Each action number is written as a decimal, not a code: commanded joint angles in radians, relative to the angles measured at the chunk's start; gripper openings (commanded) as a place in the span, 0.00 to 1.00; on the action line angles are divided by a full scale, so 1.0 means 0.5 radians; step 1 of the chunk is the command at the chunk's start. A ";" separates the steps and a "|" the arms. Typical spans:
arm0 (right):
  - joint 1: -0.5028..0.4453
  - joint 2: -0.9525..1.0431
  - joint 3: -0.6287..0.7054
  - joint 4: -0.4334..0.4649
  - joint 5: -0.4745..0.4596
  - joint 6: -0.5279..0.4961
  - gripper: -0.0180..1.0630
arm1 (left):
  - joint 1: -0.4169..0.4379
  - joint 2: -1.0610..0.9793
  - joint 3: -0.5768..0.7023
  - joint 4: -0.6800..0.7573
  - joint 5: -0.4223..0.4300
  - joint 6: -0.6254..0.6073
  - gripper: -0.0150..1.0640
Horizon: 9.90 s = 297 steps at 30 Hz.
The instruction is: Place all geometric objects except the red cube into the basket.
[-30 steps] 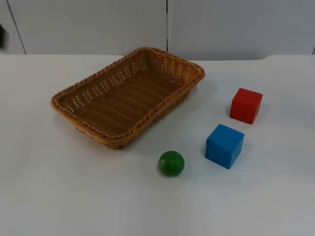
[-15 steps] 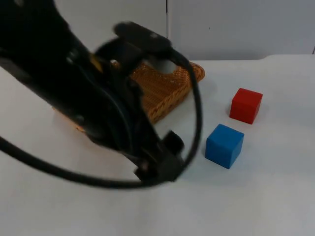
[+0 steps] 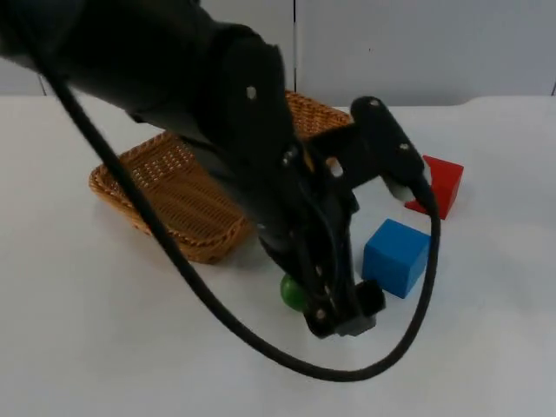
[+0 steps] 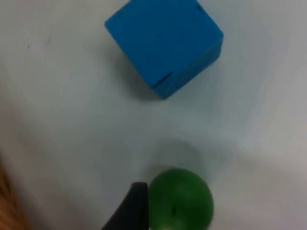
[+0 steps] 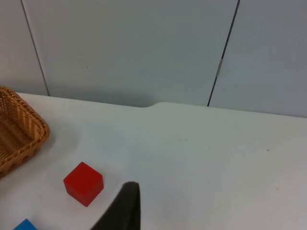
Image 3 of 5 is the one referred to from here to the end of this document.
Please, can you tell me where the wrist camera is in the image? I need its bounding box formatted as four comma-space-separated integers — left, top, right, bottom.
349, 96, 435, 205

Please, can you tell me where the green ball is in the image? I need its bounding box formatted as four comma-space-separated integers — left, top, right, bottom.
279, 273, 310, 312

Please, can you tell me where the red cube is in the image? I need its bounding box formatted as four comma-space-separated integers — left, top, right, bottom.
403, 155, 465, 221

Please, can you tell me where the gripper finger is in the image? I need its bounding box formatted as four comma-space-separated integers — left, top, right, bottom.
338, 279, 387, 339
258, 234, 308, 301

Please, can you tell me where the blue cube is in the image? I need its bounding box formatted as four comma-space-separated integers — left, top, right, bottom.
361, 218, 432, 300

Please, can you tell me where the brown wicker basket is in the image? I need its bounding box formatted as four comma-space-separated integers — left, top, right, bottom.
89, 89, 353, 265

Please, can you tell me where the black cable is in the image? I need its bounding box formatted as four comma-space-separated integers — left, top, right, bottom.
41, 69, 442, 383

